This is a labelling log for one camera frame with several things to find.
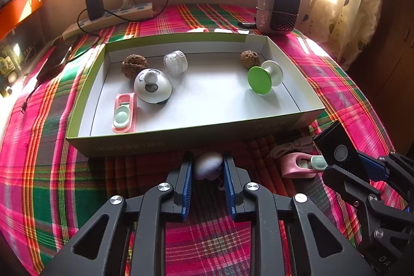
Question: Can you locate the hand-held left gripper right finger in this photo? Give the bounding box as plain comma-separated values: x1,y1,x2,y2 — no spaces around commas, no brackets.
223,152,372,276

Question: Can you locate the brown walnut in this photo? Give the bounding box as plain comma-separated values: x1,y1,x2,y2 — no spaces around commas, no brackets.
240,50,261,68
121,54,149,79

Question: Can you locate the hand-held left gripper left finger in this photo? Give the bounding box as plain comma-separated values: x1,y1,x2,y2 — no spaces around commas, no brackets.
39,160,195,276

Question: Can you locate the orange box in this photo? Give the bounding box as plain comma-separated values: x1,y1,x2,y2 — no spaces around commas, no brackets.
0,0,44,37

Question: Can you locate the white ribbed bottle cap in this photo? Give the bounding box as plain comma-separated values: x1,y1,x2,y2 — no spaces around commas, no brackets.
163,50,188,75

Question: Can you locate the black usb cable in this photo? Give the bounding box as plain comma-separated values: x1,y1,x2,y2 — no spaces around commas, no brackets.
21,50,72,113

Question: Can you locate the large pink holder green insert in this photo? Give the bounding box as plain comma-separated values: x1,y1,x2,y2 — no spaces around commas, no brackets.
112,93,138,134

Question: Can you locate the white power strip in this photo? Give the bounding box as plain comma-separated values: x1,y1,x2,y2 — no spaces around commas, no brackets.
62,2,154,40

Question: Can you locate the green white spool toy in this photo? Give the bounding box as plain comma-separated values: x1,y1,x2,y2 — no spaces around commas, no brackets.
247,60,284,95

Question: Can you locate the small grey egg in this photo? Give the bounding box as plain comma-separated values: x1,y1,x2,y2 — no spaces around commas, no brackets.
193,152,224,181

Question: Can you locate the small pink holder green insert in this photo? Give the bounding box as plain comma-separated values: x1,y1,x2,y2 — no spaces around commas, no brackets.
280,152,327,180

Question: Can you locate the pink green plaid blanket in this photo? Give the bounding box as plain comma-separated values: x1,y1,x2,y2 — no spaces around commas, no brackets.
0,3,405,276

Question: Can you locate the black charger adapter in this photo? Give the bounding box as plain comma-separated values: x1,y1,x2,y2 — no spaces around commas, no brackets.
85,0,106,21

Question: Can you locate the black rectangular device round button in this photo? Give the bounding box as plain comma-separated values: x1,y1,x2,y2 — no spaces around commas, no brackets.
313,121,371,183

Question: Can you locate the green cardboard box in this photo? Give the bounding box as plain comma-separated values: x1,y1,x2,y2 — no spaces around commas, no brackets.
65,33,326,158

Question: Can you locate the white smiley egg toy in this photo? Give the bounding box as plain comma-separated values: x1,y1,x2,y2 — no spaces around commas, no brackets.
134,68,171,107

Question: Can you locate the grey portable speaker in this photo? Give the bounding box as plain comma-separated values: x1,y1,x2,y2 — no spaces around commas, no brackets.
255,0,301,35

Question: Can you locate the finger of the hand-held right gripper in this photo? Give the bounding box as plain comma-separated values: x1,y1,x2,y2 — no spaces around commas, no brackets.
355,151,414,187
323,164,386,219

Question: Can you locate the cream dotted curtain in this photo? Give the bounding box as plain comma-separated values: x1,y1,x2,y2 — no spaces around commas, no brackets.
307,0,385,70

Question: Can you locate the black power bank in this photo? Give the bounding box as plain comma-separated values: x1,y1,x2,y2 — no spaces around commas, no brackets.
35,37,76,84

